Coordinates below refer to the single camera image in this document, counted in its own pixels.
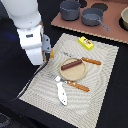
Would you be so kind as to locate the beige bowl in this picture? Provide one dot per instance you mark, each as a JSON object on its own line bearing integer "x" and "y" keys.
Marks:
{"x": 124, "y": 16}

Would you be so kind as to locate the grey pot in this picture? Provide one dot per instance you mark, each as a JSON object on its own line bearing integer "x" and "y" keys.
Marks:
{"x": 70, "y": 10}

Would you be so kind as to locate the knife with wooden handle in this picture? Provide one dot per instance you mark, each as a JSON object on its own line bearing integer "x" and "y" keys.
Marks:
{"x": 83, "y": 58}

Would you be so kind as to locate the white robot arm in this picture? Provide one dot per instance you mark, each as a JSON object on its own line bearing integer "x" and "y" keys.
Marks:
{"x": 27, "y": 19}

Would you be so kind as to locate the grey saucepan with handle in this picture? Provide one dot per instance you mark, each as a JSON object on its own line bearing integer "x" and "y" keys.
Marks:
{"x": 93, "y": 17}

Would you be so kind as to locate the brown toy sausage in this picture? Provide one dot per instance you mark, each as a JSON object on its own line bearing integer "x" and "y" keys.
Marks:
{"x": 71, "y": 64}

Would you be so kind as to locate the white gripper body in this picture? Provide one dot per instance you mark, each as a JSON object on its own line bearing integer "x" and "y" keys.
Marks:
{"x": 35, "y": 43}

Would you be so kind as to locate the round wooden plate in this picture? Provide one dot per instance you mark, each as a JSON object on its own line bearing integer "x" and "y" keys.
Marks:
{"x": 74, "y": 73}

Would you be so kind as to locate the brown toy stove board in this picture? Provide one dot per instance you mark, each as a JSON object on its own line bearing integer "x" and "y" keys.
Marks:
{"x": 111, "y": 19}

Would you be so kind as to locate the orange toy bread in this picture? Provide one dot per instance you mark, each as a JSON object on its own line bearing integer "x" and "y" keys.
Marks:
{"x": 52, "y": 53}

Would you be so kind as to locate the beige woven placemat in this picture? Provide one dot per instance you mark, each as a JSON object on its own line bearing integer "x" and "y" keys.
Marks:
{"x": 83, "y": 108}

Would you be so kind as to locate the fork with wooden handle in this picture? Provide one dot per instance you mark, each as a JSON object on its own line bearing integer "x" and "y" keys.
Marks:
{"x": 74, "y": 84}

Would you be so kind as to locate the yellow toy butter box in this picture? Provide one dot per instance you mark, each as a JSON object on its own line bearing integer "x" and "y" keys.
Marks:
{"x": 85, "y": 43}

